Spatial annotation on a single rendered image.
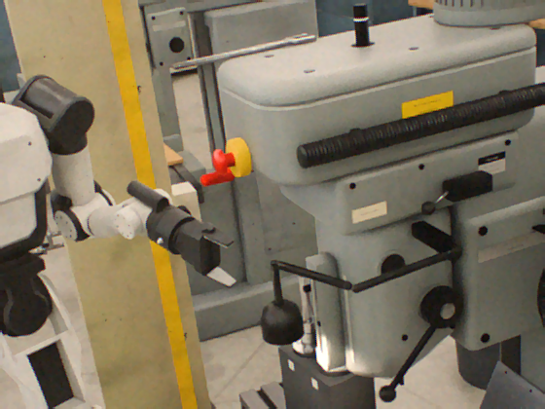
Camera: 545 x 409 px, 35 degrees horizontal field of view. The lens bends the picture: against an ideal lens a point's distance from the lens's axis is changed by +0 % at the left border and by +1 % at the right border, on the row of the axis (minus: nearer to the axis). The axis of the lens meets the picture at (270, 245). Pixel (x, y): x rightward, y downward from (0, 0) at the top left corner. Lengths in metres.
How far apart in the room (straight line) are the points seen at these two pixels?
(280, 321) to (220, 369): 2.71
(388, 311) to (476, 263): 0.17
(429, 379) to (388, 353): 2.41
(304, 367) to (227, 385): 2.03
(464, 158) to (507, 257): 0.21
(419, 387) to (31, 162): 2.42
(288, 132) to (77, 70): 1.85
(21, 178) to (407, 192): 0.83
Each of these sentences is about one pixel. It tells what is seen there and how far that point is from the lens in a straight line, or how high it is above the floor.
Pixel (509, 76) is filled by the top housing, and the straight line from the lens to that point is 1.39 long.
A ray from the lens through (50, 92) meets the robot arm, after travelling 1.93.
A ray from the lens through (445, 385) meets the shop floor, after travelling 3.85.
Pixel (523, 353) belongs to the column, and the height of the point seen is 1.15.
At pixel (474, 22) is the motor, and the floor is 1.90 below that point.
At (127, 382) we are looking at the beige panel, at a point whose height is 0.37.
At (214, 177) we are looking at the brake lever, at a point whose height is 1.70.
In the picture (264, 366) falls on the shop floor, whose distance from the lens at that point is 4.07.
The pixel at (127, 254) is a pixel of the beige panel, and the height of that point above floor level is 0.90.
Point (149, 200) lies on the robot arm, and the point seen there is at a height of 1.56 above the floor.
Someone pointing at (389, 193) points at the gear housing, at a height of 1.69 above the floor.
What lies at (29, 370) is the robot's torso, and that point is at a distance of 1.93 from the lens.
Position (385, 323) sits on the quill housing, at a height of 1.45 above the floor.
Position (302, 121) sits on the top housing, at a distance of 1.21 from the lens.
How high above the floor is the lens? 2.18
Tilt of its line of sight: 24 degrees down
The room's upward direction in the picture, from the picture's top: 8 degrees counter-clockwise
